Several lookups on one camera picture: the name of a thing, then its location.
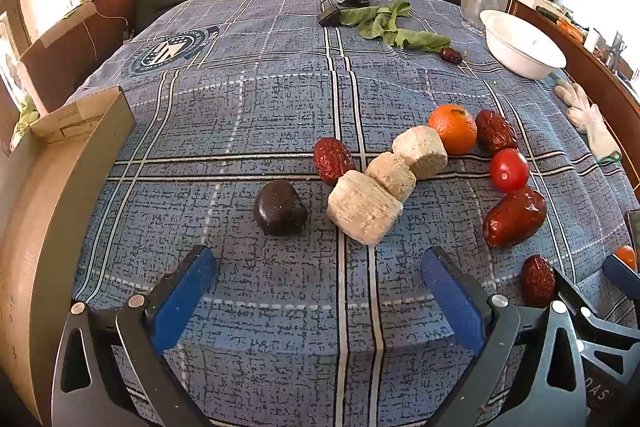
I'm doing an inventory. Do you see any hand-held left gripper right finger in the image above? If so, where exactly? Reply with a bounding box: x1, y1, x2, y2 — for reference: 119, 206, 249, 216
420, 246, 591, 427

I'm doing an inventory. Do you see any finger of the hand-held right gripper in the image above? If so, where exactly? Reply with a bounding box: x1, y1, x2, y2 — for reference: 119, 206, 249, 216
550, 269, 640, 348
602, 254, 640, 303

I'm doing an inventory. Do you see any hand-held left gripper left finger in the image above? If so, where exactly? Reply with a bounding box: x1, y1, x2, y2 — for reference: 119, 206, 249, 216
51, 245, 217, 427

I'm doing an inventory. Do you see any orange mandarin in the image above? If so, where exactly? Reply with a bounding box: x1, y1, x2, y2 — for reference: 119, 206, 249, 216
615, 245, 638, 270
428, 105, 478, 155

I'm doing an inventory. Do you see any large red jujube date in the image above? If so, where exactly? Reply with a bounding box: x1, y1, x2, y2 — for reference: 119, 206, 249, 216
482, 187, 547, 249

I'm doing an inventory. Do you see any large beige rice cake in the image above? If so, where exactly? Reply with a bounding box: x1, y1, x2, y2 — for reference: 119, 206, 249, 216
326, 170, 405, 248

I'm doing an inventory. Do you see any dark purple plum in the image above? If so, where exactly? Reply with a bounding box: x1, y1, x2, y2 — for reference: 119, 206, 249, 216
252, 179, 308, 237

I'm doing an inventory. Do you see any red cherry tomato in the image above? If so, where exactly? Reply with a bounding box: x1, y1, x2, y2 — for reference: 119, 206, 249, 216
489, 148, 530, 191

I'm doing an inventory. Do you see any brown cardboard box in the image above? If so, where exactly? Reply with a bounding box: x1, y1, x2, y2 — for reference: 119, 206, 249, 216
0, 87, 137, 425

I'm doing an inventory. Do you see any white work glove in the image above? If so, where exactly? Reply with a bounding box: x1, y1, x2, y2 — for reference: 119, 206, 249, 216
552, 79, 623, 166

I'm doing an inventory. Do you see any wooden sideboard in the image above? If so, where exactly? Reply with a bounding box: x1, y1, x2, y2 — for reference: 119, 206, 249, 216
510, 0, 640, 188

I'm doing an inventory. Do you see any green cloth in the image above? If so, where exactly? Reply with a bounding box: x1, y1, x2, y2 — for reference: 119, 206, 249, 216
12, 99, 41, 138

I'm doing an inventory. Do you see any white bowl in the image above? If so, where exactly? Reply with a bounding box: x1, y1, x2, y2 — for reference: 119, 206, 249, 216
479, 9, 567, 81

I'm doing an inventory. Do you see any brown armchair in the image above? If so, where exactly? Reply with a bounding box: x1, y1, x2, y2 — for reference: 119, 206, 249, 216
19, 0, 140, 112

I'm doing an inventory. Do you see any green leafy vegetable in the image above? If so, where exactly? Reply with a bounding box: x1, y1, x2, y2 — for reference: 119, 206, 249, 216
339, 0, 453, 54

